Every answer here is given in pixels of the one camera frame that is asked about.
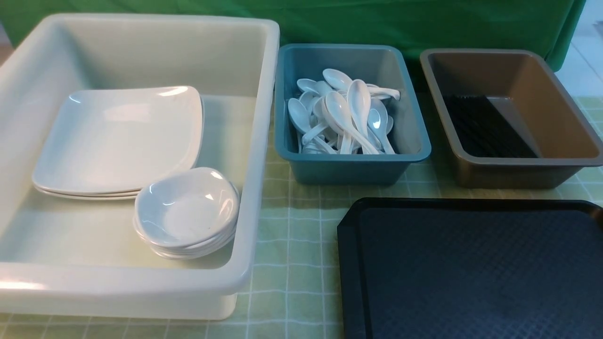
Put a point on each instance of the white soup spoon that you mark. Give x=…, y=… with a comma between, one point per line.
x=359, y=100
x=341, y=112
x=300, y=117
x=342, y=82
x=380, y=124

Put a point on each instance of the white small bowl tray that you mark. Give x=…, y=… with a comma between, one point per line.
x=186, y=209

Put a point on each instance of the white square rice plate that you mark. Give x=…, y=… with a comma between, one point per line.
x=118, y=139

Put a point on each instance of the white square plate stack bottom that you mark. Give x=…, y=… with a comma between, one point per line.
x=89, y=197

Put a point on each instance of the green checkered tablecloth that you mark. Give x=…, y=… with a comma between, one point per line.
x=294, y=290

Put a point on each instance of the teal plastic bin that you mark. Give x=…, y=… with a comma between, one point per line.
x=380, y=65

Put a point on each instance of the black serving tray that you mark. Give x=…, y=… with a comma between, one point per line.
x=459, y=268

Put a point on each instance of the white small bowl stack lower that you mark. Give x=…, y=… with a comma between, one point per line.
x=198, y=254

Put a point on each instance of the black chopsticks bundle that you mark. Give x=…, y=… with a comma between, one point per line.
x=482, y=130

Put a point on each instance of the brown plastic bin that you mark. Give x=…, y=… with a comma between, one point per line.
x=526, y=92

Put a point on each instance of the large white plastic tub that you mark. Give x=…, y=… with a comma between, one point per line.
x=82, y=258

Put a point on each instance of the green backdrop cloth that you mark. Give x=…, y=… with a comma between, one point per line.
x=544, y=27

